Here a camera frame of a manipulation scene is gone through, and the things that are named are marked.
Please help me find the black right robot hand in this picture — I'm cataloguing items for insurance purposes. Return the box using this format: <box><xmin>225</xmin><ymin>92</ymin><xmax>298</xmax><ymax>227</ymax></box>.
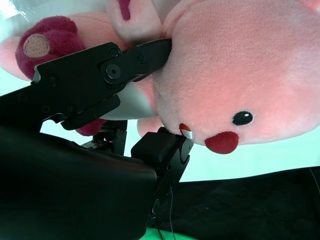
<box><xmin>0</xmin><ymin>38</ymin><xmax>195</xmax><ymax>240</ymax></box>

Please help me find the pink plush beaver doll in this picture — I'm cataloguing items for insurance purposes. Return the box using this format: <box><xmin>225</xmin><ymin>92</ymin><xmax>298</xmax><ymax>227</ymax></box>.
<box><xmin>0</xmin><ymin>0</ymin><xmax>320</xmax><ymax>155</ymax></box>

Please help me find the green cloth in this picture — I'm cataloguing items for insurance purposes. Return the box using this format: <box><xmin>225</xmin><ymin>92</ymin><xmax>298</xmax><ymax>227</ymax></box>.
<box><xmin>141</xmin><ymin>226</ymin><xmax>320</xmax><ymax>240</ymax></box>

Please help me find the black backdrop curtain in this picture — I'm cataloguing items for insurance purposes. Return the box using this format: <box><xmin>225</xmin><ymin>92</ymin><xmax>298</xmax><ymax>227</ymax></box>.
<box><xmin>147</xmin><ymin>164</ymin><xmax>320</xmax><ymax>240</ymax></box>

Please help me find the thin black cable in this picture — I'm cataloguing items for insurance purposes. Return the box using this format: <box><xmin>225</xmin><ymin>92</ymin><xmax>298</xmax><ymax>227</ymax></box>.
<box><xmin>168</xmin><ymin>186</ymin><xmax>176</xmax><ymax>240</ymax></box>

